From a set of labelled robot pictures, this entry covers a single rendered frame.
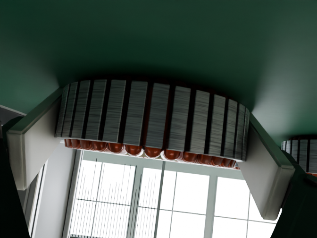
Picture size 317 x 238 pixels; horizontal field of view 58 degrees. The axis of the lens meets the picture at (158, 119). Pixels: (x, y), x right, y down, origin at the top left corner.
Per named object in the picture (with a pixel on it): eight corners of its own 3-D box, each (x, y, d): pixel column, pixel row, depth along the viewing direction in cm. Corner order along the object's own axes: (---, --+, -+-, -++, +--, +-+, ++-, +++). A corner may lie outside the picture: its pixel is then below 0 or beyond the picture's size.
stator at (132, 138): (33, 55, 12) (17, 141, 12) (288, 89, 13) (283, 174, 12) (86, 104, 23) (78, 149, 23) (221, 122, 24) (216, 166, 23)
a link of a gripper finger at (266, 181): (280, 165, 12) (297, 168, 12) (240, 110, 19) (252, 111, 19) (261, 221, 13) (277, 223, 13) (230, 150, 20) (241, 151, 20)
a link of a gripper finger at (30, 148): (25, 192, 13) (8, 190, 13) (70, 129, 20) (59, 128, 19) (22, 132, 12) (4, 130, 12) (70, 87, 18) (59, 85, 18)
